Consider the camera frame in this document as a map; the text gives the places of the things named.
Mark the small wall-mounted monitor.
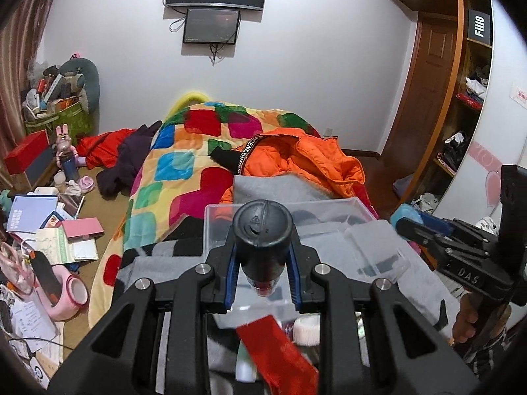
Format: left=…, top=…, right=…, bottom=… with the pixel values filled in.
left=183, top=8, right=240, bottom=45

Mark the orange down jacket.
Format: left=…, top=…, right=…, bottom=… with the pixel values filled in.
left=210, top=127, right=378, bottom=216

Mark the clear plastic storage box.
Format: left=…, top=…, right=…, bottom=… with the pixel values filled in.
left=215, top=198, right=410, bottom=328

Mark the blue booklet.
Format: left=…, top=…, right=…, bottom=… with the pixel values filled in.
left=6, top=195, right=58, bottom=233

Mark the red jacket on floor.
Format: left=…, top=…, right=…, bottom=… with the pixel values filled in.
left=76, top=128, right=136, bottom=170

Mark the person's right hand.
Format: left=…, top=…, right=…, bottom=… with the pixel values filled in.
left=452, top=293, right=478, bottom=343

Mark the black FiiO box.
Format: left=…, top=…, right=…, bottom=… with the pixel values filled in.
left=467, top=9, right=492, bottom=45

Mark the brown wooden door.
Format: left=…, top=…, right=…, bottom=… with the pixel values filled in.
left=382, top=16, right=457, bottom=176

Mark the colourful patchwork quilt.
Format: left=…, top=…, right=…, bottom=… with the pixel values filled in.
left=88, top=102, right=318, bottom=326

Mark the pale green white tube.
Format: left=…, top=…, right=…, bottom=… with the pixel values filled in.
left=235, top=341, right=258, bottom=383

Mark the green bag of clutter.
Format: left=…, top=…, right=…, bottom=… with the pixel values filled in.
left=21, top=98, right=94, bottom=145

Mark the dark purple garment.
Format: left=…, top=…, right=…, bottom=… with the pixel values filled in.
left=97, top=120, right=163, bottom=199

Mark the red packet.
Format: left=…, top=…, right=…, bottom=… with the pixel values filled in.
left=236, top=315, right=319, bottom=395

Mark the wooden open shelf unit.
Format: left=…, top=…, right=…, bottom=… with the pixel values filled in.
left=381, top=0, right=494, bottom=202

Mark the red rectangular box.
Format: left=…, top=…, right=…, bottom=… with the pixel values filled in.
left=4, top=130, right=50, bottom=175

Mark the pink notebook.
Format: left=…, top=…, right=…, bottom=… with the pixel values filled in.
left=62, top=217, right=104, bottom=240

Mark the grey black patterned blanket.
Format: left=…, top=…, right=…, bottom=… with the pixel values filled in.
left=111, top=172, right=462, bottom=395

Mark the black-capped dark bottle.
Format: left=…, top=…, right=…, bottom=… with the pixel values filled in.
left=232, top=199, right=293, bottom=297

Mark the pink round device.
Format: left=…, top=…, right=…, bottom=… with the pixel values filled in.
left=35, top=265, right=89, bottom=322

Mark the grey neck pillow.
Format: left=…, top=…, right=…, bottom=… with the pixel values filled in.
left=59, top=58, right=100, bottom=114

